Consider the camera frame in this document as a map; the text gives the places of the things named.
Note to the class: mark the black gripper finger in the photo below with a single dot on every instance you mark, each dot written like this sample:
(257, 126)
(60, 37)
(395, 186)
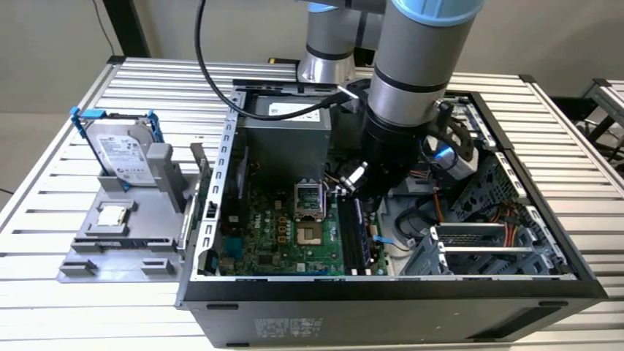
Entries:
(352, 181)

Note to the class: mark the blue RAM stick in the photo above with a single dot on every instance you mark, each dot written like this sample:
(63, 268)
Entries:
(365, 234)

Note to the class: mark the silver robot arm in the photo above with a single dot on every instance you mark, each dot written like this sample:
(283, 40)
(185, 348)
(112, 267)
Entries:
(415, 55)

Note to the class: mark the grey power supply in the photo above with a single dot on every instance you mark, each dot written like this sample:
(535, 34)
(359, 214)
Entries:
(283, 146)

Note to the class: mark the CPU socket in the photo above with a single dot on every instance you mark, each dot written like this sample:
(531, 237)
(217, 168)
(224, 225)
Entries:
(309, 235)

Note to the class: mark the silver drive cage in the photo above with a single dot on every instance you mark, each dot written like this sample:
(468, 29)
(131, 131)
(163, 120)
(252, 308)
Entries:
(463, 108)

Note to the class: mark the green motherboard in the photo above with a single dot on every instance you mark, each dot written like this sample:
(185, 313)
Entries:
(263, 226)

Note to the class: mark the metal disk bay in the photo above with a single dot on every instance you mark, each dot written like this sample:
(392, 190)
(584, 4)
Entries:
(468, 228)

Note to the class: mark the blue expansion slot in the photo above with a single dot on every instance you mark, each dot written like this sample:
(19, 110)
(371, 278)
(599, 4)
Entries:
(292, 273)

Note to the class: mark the green graphics card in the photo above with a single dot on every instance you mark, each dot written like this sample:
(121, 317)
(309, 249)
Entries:
(201, 175)

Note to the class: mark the yellow black plug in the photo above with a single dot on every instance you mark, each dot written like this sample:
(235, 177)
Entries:
(272, 60)

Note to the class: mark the black PC case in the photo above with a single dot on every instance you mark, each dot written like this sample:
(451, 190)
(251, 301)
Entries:
(389, 314)

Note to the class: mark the grey parts rack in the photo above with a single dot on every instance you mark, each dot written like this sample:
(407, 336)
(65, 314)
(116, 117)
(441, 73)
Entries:
(145, 226)

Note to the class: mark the aluminium side table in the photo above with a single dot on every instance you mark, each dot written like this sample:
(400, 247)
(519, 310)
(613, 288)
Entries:
(604, 91)

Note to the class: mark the silver hard disk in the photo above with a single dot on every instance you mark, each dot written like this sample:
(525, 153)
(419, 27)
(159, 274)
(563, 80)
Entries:
(119, 153)

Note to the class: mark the silver CPU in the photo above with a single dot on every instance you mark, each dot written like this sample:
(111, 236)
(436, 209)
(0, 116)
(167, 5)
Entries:
(112, 216)

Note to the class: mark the blue disk carrier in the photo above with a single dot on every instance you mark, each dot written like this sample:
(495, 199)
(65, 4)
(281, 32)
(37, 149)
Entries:
(89, 116)

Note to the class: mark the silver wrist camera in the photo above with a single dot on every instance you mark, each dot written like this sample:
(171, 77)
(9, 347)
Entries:
(456, 164)

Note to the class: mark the black vertical post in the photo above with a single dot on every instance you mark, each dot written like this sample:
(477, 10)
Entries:
(127, 25)

